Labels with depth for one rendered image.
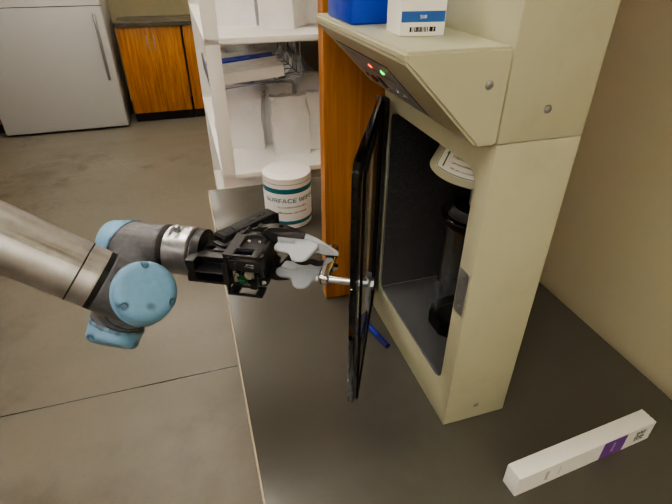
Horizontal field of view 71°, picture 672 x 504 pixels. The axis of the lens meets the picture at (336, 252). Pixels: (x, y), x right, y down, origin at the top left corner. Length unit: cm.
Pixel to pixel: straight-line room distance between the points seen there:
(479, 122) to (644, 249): 56
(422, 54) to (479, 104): 8
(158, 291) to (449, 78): 40
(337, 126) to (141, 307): 47
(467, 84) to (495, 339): 38
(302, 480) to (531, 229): 47
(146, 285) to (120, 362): 183
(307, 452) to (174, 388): 148
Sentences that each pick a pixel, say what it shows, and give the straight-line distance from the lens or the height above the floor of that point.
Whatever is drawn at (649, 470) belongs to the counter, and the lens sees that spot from 90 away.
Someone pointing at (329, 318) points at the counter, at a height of 94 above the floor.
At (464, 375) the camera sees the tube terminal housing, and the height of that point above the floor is 105.
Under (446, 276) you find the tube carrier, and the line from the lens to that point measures 79.
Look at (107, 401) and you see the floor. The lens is 227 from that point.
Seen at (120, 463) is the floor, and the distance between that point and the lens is 205.
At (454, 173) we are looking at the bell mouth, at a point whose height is 133.
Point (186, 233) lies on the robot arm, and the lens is 73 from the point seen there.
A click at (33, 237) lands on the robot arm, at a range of 61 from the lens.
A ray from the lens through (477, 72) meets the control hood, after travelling 51.
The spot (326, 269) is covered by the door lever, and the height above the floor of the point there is 121.
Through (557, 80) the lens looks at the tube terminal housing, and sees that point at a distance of 57.
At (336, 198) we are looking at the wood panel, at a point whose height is 118.
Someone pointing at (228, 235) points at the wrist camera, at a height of 122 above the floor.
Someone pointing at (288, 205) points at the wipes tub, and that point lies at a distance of 126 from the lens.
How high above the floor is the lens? 159
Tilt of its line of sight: 33 degrees down
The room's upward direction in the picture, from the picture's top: straight up
